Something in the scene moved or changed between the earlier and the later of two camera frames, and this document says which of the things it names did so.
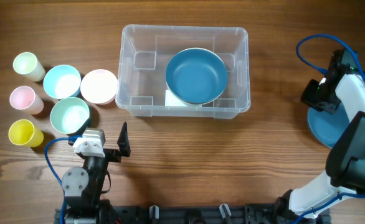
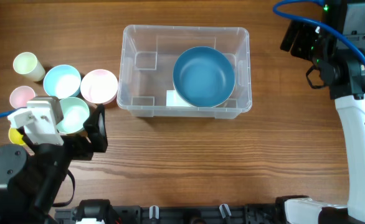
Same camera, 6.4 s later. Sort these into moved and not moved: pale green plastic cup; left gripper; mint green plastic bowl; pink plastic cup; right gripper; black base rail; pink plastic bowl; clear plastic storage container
Moved: right gripper; left gripper
Not moved: black base rail; clear plastic storage container; mint green plastic bowl; pink plastic bowl; pale green plastic cup; pink plastic cup
